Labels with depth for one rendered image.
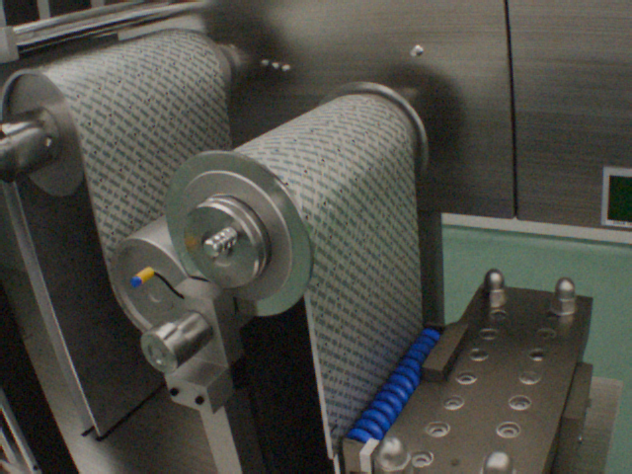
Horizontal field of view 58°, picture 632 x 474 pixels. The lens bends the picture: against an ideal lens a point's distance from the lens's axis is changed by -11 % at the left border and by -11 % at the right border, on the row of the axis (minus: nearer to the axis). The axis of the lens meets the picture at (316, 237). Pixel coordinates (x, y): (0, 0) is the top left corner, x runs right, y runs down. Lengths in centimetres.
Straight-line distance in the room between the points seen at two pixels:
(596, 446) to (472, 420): 23
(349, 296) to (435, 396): 16
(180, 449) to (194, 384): 31
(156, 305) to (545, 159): 46
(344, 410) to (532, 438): 19
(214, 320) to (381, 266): 19
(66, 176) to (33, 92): 10
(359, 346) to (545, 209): 29
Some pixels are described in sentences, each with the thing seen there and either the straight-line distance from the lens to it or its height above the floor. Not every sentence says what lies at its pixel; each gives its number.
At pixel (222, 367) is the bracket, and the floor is 114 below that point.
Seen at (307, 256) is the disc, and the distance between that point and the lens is 49.
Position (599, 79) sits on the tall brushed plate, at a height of 132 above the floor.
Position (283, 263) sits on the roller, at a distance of 50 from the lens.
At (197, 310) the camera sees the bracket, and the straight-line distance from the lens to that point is 55.
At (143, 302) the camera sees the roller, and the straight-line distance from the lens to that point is 66.
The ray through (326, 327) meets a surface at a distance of 55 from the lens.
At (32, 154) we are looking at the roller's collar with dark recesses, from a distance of 64.
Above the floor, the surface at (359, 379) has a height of 107.
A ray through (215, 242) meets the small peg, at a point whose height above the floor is 127.
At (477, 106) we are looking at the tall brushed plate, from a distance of 75.
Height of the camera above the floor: 145
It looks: 24 degrees down
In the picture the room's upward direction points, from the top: 7 degrees counter-clockwise
